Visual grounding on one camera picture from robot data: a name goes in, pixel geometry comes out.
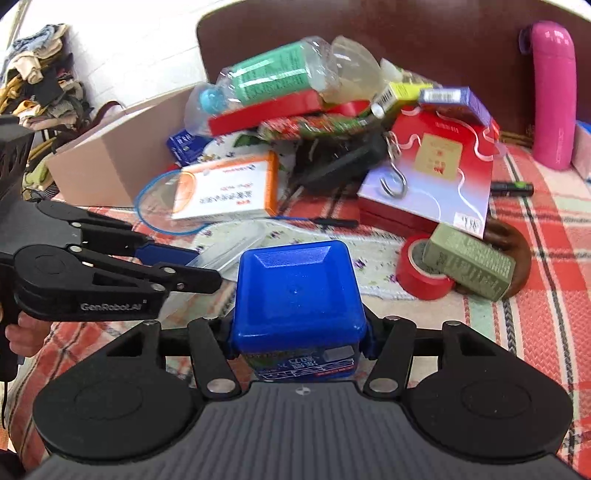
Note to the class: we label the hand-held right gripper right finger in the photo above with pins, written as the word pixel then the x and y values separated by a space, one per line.
pixel 369 344

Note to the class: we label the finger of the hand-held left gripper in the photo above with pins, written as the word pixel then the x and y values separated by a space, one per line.
pixel 194 280
pixel 161 254

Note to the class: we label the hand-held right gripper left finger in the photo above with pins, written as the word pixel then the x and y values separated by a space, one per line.
pixel 220 339

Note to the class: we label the blue square lidded jar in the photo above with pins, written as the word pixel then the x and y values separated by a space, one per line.
pixel 295 295

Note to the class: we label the person's left hand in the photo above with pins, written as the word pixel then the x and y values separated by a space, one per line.
pixel 27 337

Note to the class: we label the clear plastic case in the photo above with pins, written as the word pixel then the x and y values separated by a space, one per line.
pixel 231 251

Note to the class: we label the red tape roll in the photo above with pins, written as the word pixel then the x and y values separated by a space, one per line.
pixel 415 277

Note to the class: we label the orange and white medicine box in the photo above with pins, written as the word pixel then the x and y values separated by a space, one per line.
pixel 226 189

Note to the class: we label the cardboard box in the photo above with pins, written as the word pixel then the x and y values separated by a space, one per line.
pixel 111 161

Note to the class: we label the small blue box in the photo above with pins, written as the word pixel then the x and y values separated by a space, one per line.
pixel 184 147

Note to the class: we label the olive green box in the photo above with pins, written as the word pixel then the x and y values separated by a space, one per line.
pixel 471 263

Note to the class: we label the flat red box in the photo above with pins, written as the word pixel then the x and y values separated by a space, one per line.
pixel 263 115

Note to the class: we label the brown wooden disc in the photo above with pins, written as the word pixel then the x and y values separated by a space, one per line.
pixel 515 242

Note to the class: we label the black hanging scale with hook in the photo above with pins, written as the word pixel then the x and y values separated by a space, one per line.
pixel 341 161

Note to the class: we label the red and white gift box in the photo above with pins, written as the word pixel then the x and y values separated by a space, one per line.
pixel 438 170

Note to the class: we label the plaid blanket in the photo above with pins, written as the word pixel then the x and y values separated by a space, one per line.
pixel 545 277

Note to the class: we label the red and green patterned packet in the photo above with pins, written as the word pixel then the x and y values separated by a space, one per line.
pixel 314 125

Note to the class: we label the pile of clothes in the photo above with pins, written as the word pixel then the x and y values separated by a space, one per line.
pixel 41 83

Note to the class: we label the clear bottle with green label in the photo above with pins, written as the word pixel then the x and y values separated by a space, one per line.
pixel 268 74

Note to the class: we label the black and green marker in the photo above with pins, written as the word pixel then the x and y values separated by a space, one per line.
pixel 512 188

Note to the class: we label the small yellow-green box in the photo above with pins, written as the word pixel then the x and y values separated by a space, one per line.
pixel 401 94

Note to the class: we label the small purple box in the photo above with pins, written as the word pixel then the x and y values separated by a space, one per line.
pixel 455 101

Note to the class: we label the crumpled clear plastic bottle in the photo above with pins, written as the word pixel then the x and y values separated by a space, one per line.
pixel 360 69

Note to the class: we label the light blue box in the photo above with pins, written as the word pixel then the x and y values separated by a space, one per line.
pixel 582 150

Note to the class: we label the brown wooden headboard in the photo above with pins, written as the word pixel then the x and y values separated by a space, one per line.
pixel 438 41

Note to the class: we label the pink thermos bottle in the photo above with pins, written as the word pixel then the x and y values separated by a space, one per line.
pixel 554 92

